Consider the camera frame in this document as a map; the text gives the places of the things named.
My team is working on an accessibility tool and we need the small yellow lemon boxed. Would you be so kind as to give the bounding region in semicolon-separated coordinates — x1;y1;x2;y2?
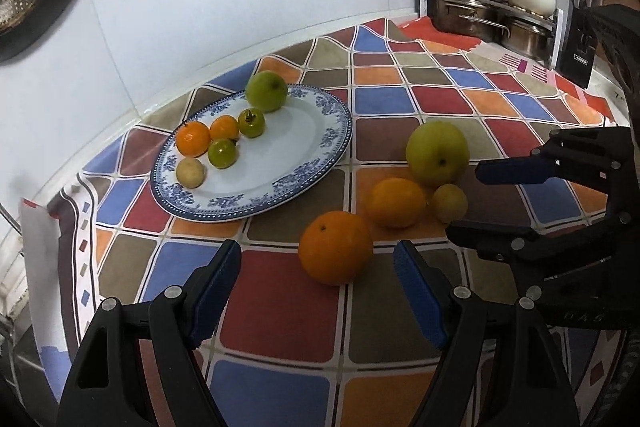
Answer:
430;183;469;225

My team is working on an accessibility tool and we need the steel cooking pot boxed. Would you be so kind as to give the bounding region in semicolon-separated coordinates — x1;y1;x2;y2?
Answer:
426;0;511;42

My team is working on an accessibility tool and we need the small green fruit with stem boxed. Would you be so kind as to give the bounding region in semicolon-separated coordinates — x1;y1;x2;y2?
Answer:
238;107;266;139

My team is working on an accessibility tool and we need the small yellow-green fruit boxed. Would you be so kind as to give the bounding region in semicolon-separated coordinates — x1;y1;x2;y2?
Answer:
366;178;427;229

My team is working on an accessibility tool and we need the large orange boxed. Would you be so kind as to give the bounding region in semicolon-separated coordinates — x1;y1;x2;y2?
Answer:
297;210;373;286

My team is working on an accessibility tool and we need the small orange with stem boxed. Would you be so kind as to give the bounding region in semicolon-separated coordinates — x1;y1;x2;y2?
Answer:
175;121;210;158

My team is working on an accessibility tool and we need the blue white porcelain plate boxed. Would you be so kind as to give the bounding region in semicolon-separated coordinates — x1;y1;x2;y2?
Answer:
150;84;352;222

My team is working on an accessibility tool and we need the black box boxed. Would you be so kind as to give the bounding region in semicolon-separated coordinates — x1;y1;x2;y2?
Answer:
556;8;598;89

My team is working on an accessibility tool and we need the green apple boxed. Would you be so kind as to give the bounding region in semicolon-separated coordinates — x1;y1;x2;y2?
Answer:
245;70;288;113

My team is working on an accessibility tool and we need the small orange mandarin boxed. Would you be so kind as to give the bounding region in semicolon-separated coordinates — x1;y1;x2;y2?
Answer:
209;115;240;142

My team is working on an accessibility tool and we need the large yellow pear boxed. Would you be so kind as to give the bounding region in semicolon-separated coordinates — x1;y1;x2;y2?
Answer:
406;120;470;188

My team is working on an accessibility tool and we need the small tan round fruit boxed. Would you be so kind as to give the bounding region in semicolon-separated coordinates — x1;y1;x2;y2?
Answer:
175;157;207;188

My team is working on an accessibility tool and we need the small dark green fruit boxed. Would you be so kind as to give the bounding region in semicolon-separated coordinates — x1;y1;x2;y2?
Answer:
207;138;238;169

